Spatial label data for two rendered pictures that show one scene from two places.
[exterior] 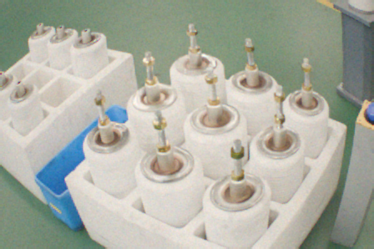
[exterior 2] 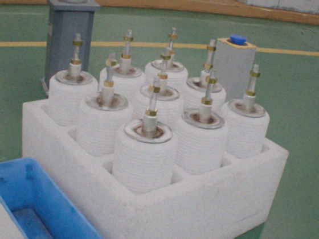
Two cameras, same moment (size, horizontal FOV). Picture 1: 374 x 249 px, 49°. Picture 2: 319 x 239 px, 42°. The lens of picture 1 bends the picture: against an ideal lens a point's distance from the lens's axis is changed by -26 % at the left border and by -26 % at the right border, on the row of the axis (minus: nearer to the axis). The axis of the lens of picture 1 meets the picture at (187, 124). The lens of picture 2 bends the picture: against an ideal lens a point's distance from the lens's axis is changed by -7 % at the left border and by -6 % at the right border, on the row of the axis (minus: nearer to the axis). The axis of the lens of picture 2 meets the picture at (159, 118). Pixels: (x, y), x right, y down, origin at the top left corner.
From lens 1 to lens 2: 0.94 m
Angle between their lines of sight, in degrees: 71
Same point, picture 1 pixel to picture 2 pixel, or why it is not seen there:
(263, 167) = (218, 100)
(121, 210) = (199, 181)
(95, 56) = not seen: outside the picture
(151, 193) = (223, 138)
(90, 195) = (170, 195)
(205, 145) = (179, 107)
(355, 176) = (234, 91)
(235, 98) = (132, 83)
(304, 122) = (184, 75)
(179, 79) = (84, 90)
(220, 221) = (264, 125)
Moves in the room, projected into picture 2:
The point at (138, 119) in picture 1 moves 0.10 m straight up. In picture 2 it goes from (123, 117) to (131, 60)
